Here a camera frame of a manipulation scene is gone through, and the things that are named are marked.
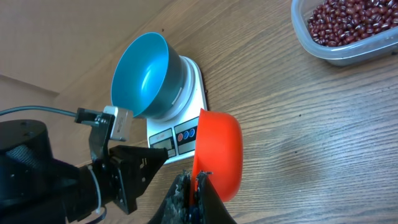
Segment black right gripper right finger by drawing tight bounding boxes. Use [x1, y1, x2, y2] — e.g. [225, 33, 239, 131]
[194, 172, 236, 224]

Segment red beans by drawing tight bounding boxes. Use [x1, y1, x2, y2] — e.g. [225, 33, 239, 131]
[307, 0, 397, 47]

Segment white kitchen scale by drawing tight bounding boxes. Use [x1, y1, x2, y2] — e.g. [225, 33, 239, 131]
[147, 56, 207, 164]

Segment teal bowl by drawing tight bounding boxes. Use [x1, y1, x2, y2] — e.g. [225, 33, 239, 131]
[111, 32, 185, 118]

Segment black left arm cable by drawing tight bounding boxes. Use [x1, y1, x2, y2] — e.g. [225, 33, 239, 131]
[0, 105, 78, 118]

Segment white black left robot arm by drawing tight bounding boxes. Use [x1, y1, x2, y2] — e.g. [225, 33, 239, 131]
[1, 119, 169, 223]

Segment clear plastic container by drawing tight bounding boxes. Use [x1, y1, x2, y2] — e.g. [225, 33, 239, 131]
[291, 0, 397, 66]

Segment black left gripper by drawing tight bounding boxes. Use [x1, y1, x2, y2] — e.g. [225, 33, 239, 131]
[77, 146, 169, 221]

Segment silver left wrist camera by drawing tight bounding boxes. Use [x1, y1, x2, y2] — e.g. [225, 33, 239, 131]
[103, 105, 133, 141]

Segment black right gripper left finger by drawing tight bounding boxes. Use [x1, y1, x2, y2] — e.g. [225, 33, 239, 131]
[148, 170, 190, 224]

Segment orange scoop with blue handle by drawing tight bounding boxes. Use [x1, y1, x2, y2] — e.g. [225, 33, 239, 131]
[189, 109, 243, 205]

